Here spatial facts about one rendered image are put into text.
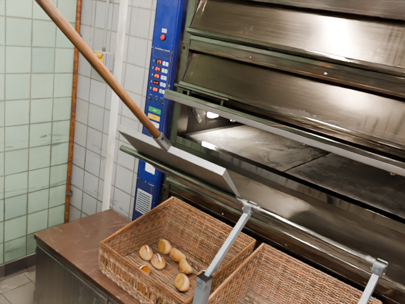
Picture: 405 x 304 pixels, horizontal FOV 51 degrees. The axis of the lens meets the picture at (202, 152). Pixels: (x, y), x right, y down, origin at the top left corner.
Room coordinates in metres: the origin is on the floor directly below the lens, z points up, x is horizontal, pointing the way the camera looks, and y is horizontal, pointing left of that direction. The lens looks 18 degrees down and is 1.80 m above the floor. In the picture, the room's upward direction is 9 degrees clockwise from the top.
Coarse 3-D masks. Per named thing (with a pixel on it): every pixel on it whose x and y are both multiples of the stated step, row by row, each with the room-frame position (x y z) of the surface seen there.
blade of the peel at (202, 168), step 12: (120, 132) 1.69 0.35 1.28; (132, 132) 1.65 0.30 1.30; (132, 144) 1.75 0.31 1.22; (144, 144) 1.63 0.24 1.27; (156, 144) 1.56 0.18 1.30; (156, 156) 1.68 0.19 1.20; (168, 156) 1.57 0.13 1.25; (180, 156) 1.48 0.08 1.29; (192, 156) 1.47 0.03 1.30; (156, 168) 1.89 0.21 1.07; (180, 168) 1.62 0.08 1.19; (192, 168) 1.52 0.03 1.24; (204, 168) 1.42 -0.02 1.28; (216, 168) 1.40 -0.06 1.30; (180, 180) 1.81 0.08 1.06; (204, 180) 1.56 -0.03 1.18; (216, 180) 1.46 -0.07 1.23; (228, 180) 1.42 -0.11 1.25
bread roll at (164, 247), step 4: (160, 240) 1.97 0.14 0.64; (164, 240) 1.96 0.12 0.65; (160, 244) 1.95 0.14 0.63; (164, 244) 1.93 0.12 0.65; (168, 244) 1.93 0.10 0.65; (160, 248) 1.93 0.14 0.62; (164, 248) 1.91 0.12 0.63; (168, 248) 1.91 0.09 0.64; (164, 252) 1.90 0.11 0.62; (168, 252) 1.90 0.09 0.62
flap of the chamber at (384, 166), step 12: (168, 96) 1.99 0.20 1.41; (204, 108) 1.86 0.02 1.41; (240, 120) 1.75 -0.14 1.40; (252, 120) 1.72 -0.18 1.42; (276, 132) 1.64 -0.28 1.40; (288, 132) 1.62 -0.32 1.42; (312, 144) 1.55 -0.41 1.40; (324, 144) 1.53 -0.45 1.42; (348, 156) 1.47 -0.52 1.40; (360, 156) 1.44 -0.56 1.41; (384, 168) 1.39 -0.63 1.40; (396, 168) 1.37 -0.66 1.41
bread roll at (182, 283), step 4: (180, 276) 1.68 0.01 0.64; (184, 276) 1.67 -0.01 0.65; (176, 280) 1.67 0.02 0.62; (180, 280) 1.65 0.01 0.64; (184, 280) 1.64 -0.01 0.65; (188, 280) 1.65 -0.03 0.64; (176, 284) 1.65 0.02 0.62; (180, 284) 1.63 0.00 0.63; (184, 284) 1.62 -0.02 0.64; (188, 284) 1.64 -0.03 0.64; (180, 288) 1.62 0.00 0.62; (184, 288) 1.62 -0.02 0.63; (188, 288) 1.63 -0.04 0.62
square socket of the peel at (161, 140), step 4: (160, 132) 1.48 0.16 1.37; (152, 136) 1.48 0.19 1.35; (160, 136) 1.48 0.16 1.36; (164, 136) 1.49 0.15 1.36; (156, 140) 1.48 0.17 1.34; (160, 140) 1.48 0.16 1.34; (164, 140) 1.50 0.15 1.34; (168, 140) 1.52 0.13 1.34; (160, 144) 1.50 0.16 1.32; (164, 144) 1.50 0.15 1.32; (168, 144) 1.52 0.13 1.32; (164, 148) 1.52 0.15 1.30; (168, 148) 1.52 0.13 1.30
